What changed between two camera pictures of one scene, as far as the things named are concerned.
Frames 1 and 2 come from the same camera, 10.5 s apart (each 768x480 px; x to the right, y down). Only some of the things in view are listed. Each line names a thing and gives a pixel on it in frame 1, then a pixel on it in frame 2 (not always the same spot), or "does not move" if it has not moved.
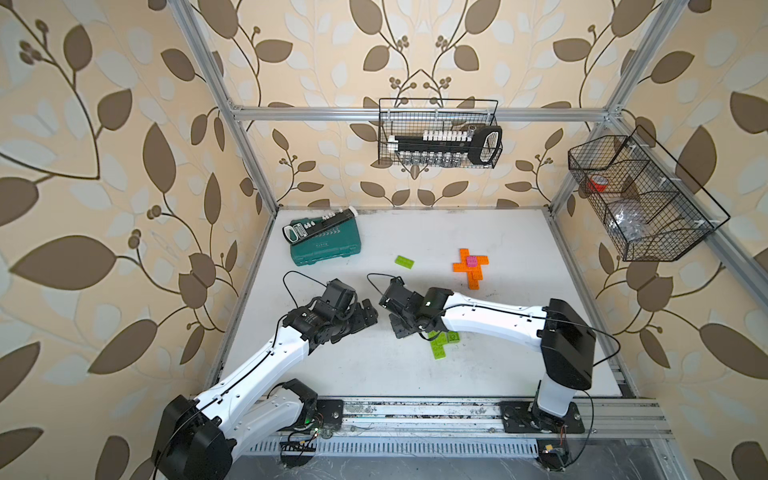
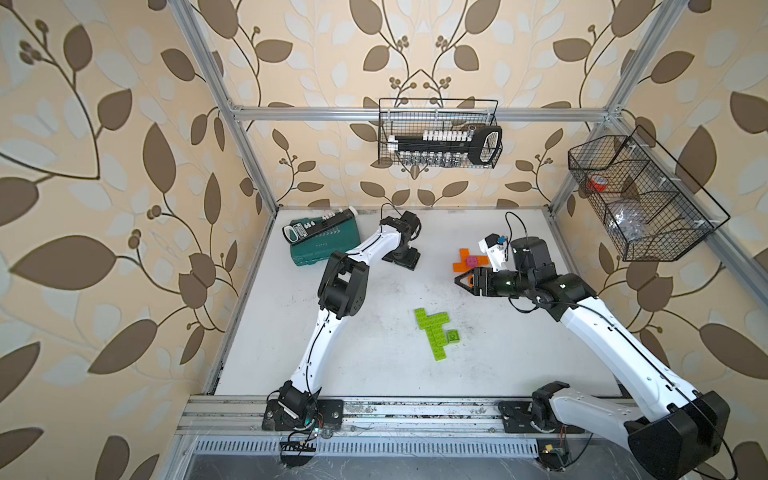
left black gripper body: [352, 320] to [405, 257]
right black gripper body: [402, 326] to [495, 283]
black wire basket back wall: [403, 116] does not move
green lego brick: [438, 351] does not move
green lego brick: [437, 344] does not move
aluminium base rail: [461, 427] does not move
